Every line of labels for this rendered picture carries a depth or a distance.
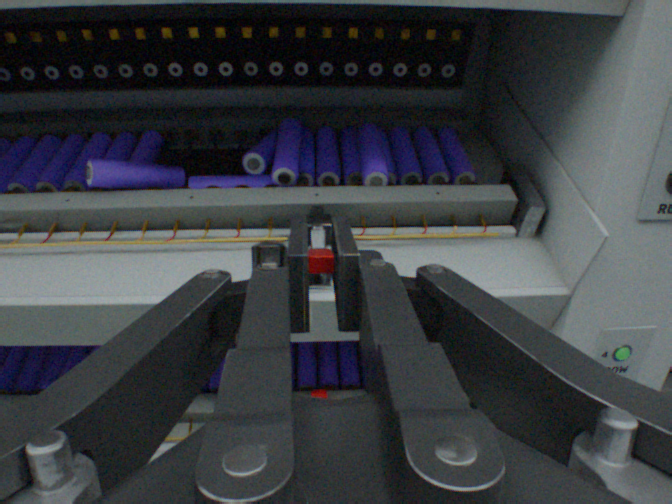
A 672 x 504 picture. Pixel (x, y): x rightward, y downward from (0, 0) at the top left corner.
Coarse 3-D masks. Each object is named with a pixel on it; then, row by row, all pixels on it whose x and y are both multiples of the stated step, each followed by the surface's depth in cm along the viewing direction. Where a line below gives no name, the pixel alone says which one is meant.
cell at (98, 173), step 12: (84, 168) 28; (96, 168) 28; (108, 168) 28; (120, 168) 29; (132, 168) 29; (144, 168) 30; (156, 168) 31; (168, 168) 31; (180, 168) 32; (96, 180) 28; (108, 180) 28; (120, 180) 29; (132, 180) 29; (144, 180) 30; (156, 180) 31; (168, 180) 31; (180, 180) 32
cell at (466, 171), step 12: (444, 132) 37; (456, 132) 37; (444, 144) 36; (456, 144) 35; (444, 156) 35; (456, 156) 34; (456, 168) 33; (468, 168) 33; (456, 180) 33; (468, 180) 33
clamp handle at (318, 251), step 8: (312, 232) 26; (320, 232) 26; (312, 240) 26; (320, 240) 26; (312, 248) 26; (320, 248) 25; (312, 256) 20; (320, 256) 20; (328, 256) 20; (312, 264) 20; (320, 264) 20; (328, 264) 20; (312, 272) 20; (320, 272) 20; (328, 272) 20
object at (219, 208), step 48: (96, 192) 29; (144, 192) 29; (192, 192) 29; (240, 192) 29; (288, 192) 30; (336, 192) 30; (384, 192) 30; (432, 192) 30; (480, 192) 30; (192, 240) 28; (240, 240) 28
